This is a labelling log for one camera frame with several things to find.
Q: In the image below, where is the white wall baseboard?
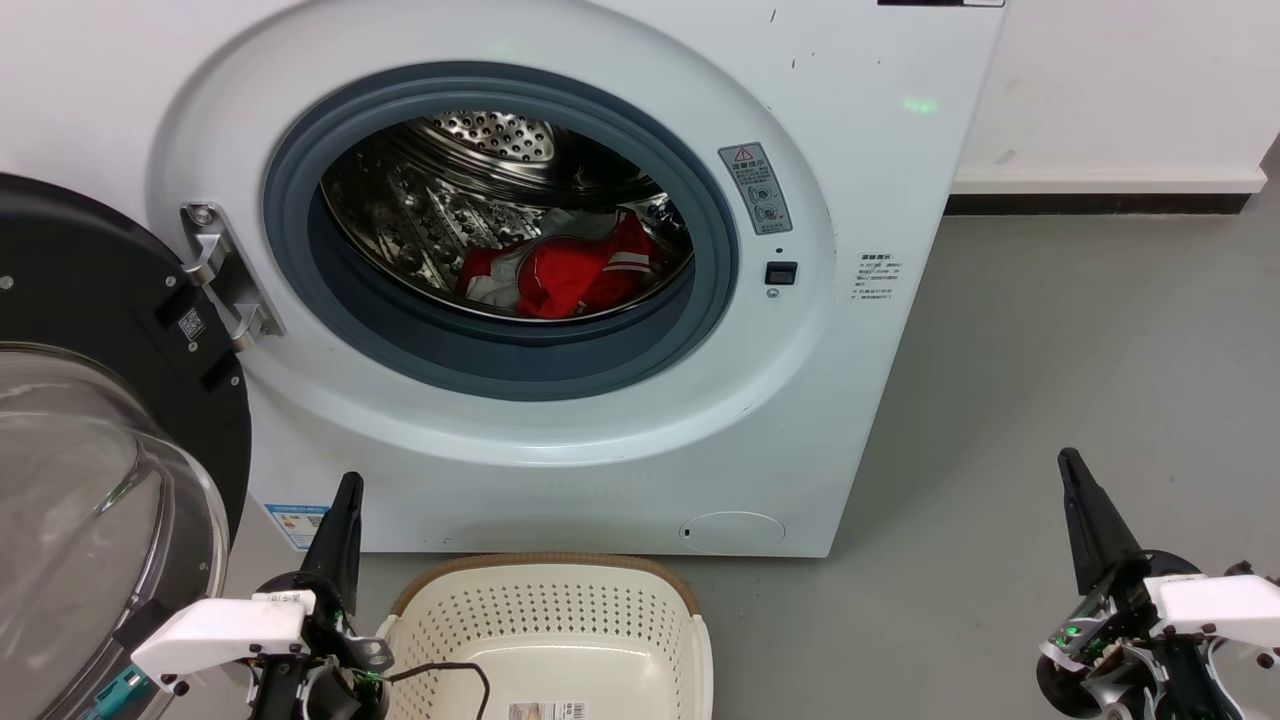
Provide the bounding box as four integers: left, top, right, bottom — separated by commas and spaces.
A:
945, 166, 1269, 216

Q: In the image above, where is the blue energy label sticker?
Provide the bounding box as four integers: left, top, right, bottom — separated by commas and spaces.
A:
264, 503, 331, 551

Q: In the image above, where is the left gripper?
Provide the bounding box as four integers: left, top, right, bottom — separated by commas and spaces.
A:
248, 473, 394, 720

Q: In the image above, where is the white front-load washing machine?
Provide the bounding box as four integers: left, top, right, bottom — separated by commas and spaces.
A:
0, 0, 1009, 559

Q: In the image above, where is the chrome door hinge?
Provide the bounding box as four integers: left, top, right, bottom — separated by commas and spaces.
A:
180, 202, 286, 351

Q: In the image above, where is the red and white garment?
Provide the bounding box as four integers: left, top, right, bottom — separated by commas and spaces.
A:
457, 208, 665, 321

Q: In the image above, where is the white text sticker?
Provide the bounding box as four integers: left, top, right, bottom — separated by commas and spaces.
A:
852, 251, 904, 307

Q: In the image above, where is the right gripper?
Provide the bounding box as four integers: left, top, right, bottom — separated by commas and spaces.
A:
1036, 448, 1236, 720

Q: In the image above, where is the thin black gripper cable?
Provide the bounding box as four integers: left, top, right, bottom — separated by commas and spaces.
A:
385, 661, 492, 720

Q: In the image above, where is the cream perforated laundry basket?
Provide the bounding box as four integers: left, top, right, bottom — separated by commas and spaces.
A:
376, 553, 714, 720

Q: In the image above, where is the grey warning sticker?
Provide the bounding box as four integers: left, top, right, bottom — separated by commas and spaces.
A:
718, 142, 794, 237

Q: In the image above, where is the black glass washer door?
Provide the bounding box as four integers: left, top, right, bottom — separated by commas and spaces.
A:
0, 173, 253, 720

